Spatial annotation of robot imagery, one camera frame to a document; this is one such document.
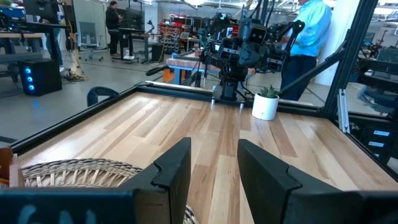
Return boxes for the grey office chair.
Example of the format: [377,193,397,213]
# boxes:
[76,21,104,62]

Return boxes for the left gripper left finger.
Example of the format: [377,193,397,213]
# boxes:
[0,136,192,224]

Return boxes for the black cylindrical handle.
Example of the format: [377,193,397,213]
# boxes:
[145,64,170,77]

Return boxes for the black standing desk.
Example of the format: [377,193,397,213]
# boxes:
[116,7,163,65]

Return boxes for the black frame hook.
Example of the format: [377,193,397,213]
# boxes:
[86,86,121,108]

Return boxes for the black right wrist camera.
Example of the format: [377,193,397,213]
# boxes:
[247,19,269,47]

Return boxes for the silver metal bracket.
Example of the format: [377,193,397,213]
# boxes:
[337,88,351,134]

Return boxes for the black computer tower blue lights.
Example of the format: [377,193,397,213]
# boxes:
[17,58,63,96]

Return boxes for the wooden tea organizer box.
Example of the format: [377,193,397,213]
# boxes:
[0,147,25,189]

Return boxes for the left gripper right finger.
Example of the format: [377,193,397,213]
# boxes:
[238,139,398,224]

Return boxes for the red parts shelf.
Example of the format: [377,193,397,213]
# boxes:
[159,17,193,55]

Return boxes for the black aluminium table frame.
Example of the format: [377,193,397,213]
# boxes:
[9,0,398,184]

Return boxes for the wooden table with blue legs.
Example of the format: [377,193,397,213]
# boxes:
[166,52,224,87]

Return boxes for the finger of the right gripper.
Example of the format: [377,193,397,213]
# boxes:
[216,37,241,62]
[266,49,287,73]

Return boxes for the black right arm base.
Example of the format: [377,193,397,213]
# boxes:
[212,84,247,106]

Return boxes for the round woven placemat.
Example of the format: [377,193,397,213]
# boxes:
[21,158,200,224]

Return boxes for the person in light shirt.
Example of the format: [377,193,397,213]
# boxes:
[279,0,333,102]

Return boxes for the small plant in white pot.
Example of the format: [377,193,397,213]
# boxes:
[251,85,282,121]

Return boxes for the person in dark clothes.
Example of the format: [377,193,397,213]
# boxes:
[104,0,124,57]

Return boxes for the black box with white labels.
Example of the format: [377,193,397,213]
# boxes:
[359,126,394,164]

